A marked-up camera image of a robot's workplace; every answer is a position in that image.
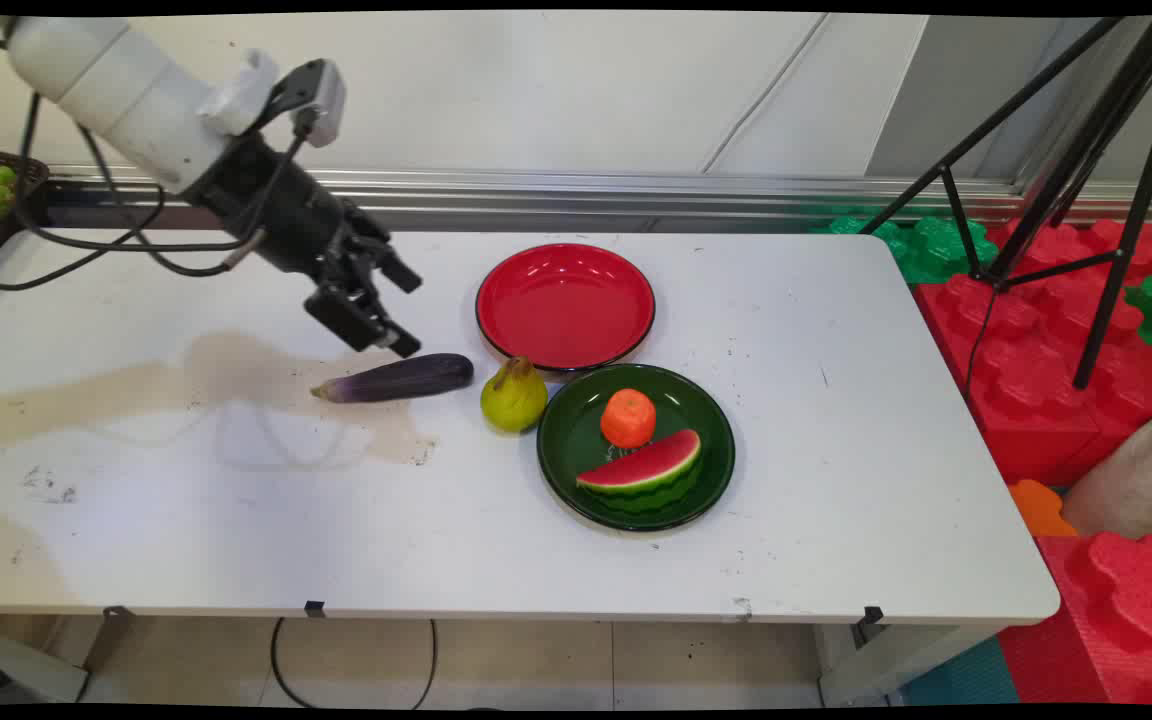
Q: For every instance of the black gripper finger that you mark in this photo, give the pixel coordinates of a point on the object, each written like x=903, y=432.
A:
x=356, y=320
x=391, y=262

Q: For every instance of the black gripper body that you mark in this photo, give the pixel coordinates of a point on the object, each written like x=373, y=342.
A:
x=281, y=210

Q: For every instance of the orange toy tangerine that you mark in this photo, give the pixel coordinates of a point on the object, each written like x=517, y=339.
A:
x=628, y=418

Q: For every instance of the purple toy eggplant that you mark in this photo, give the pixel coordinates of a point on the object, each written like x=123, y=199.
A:
x=401, y=378

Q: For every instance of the yellow-green toy pear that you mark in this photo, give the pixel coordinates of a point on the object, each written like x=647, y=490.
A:
x=513, y=398

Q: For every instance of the red plate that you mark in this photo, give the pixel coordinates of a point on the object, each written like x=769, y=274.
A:
x=564, y=305

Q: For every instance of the dark green plate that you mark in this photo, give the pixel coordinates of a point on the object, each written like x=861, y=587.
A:
x=576, y=440

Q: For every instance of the brown wicker basket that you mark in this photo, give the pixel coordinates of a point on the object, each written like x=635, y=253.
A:
x=11, y=165

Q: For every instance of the toy watermelon slice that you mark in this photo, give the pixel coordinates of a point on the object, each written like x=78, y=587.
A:
x=644, y=470

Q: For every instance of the grey table leg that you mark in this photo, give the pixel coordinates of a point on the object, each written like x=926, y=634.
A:
x=896, y=660
x=26, y=665

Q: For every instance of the large red foam block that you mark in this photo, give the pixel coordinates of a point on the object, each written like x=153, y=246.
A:
x=1026, y=360

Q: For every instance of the orange foam piece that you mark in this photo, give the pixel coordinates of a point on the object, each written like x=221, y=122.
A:
x=1038, y=508

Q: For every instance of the teal foam mat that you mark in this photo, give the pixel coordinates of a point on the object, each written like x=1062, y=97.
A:
x=961, y=675

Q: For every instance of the black tripod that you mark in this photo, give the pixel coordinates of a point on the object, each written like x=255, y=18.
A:
x=1086, y=150

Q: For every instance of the beige sack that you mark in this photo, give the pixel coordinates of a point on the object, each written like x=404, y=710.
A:
x=1141, y=480

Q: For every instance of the red foam block flower top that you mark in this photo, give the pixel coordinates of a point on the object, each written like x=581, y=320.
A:
x=1126, y=610

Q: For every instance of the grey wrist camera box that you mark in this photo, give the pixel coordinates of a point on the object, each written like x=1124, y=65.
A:
x=316, y=95

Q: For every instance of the aluminium wall rail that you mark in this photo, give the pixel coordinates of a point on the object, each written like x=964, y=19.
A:
x=586, y=195

